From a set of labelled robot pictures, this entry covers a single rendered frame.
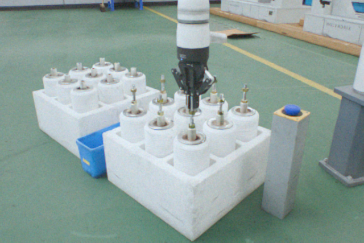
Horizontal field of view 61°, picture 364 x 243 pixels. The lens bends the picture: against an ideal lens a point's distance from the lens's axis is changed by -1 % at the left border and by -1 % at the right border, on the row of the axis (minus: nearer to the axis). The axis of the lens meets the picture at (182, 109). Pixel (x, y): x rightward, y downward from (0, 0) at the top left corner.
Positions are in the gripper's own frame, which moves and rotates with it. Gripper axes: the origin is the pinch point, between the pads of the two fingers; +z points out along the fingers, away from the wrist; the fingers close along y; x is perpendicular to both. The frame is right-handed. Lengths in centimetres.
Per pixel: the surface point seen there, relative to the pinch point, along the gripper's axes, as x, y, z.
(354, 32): 250, -39, 18
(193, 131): -0.7, 1.0, 7.5
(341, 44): 245, -46, 29
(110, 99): 8, -51, 16
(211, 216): -0.3, 7.7, 31.3
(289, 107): 18.3, 16.7, 2.2
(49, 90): -5, -76, 15
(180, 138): -2.5, -1.7, 9.8
